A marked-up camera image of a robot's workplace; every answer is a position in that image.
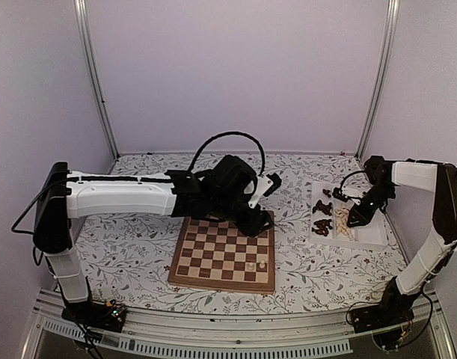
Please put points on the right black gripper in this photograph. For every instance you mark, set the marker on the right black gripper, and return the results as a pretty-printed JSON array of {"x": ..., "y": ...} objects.
[{"x": 363, "y": 218}]

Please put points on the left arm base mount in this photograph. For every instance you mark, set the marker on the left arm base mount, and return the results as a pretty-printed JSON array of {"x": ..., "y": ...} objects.
[{"x": 110, "y": 316}]

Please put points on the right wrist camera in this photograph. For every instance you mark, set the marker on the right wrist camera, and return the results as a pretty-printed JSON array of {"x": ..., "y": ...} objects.
[{"x": 338, "y": 193}]

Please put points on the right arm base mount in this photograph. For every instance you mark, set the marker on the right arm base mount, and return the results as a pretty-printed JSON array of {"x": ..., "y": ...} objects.
[{"x": 381, "y": 318}]

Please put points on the pile of light chess pieces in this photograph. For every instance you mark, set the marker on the pile of light chess pieces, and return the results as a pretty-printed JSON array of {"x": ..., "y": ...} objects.
[{"x": 340, "y": 219}]

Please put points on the aluminium frame post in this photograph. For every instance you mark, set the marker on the aluminium frame post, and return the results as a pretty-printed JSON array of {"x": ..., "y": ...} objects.
[
  {"x": 383, "y": 63},
  {"x": 88, "y": 51}
]

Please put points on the left aluminium frame post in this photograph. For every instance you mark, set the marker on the left aluminium frame post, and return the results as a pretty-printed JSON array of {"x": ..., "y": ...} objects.
[{"x": 88, "y": 51}]

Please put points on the pile of dark chess pieces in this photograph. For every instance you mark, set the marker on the pile of dark chess pieces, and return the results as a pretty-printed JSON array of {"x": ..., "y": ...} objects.
[{"x": 322, "y": 213}]

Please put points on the white plastic tray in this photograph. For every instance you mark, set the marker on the white plastic tray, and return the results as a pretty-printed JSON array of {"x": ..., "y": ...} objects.
[{"x": 370, "y": 237}]

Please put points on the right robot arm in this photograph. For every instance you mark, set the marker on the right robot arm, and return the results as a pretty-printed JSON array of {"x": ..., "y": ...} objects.
[{"x": 440, "y": 180}]

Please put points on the right aluminium frame post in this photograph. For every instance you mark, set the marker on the right aluminium frame post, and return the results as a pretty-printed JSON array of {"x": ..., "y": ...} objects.
[{"x": 383, "y": 63}]

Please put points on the wooden chess board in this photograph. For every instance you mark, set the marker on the wooden chess board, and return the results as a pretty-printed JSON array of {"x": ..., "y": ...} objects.
[{"x": 214, "y": 256}]

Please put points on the front aluminium rail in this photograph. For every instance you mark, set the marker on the front aluminium rail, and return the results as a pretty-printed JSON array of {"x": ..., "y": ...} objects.
[{"x": 159, "y": 334}]

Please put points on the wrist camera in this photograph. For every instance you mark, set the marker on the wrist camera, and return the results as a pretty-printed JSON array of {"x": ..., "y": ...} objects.
[
  {"x": 261, "y": 186},
  {"x": 338, "y": 193}
]

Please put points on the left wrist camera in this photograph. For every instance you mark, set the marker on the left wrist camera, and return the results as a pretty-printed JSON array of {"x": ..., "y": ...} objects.
[{"x": 261, "y": 186}]

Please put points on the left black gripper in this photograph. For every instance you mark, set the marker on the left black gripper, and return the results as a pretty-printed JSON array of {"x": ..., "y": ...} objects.
[{"x": 254, "y": 226}]

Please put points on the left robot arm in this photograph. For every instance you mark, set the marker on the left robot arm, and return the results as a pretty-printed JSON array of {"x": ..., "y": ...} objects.
[{"x": 230, "y": 191}]

